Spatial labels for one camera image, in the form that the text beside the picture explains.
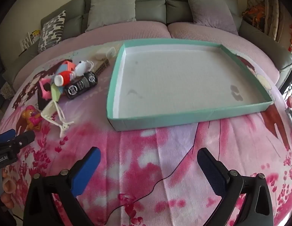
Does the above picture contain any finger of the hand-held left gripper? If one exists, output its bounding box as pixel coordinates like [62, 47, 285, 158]
[7, 131, 35, 151]
[0, 129, 16, 144]

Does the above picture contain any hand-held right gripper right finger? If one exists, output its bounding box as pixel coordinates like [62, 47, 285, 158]
[197, 147, 275, 226]

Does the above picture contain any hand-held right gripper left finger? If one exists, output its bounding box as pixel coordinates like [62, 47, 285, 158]
[23, 147, 101, 226]

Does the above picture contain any pink brown toy figure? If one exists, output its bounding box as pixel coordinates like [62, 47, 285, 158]
[22, 106, 43, 132]

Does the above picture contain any white plastic hair clip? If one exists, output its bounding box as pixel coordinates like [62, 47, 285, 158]
[41, 100, 74, 138]

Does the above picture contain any red white bottle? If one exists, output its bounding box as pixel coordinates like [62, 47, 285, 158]
[54, 71, 77, 86]

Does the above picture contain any black can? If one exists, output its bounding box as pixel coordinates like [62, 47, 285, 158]
[64, 71, 98, 100]

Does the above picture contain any orange blue plastic toy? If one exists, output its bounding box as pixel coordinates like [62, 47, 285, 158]
[57, 60, 77, 76]

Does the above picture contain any white smartwatch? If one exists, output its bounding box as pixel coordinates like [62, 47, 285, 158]
[74, 60, 94, 77]

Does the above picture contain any teal shallow cardboard box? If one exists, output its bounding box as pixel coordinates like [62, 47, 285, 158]
[106, 39, 274, 132]

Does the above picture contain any gold rectangular box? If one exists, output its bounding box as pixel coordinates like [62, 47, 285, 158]
[94, 60, 110, 76]

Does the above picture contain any printed cartoon blanket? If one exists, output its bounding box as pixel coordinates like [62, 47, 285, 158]
[0, 40, 292, 226]

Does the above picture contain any white book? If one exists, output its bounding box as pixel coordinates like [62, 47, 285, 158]
[21, 36, 32, 50]

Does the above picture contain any yellow book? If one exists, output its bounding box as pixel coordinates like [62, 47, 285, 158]
[30, 30, 41, 44]

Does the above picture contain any black white patterned pillow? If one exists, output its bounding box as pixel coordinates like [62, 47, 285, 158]
[38, 10, 66, 53]

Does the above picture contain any white charger plug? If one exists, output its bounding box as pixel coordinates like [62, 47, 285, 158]
[94, 47, 116, 60]

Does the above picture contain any pink sofa cover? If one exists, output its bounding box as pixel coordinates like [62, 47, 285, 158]
[13, 20, 282, 99]

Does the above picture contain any purple grey pillow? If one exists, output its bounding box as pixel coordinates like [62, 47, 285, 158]
[184, 0, 239, 36]

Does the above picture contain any orange red ornament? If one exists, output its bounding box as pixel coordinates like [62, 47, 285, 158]
[242, 7, 264, 27]

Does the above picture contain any patterned beige curtain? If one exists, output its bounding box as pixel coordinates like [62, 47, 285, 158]
[247, 0, 282, 43]

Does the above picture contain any grey sofa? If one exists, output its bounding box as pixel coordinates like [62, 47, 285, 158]
[0, 0, 292, 87]

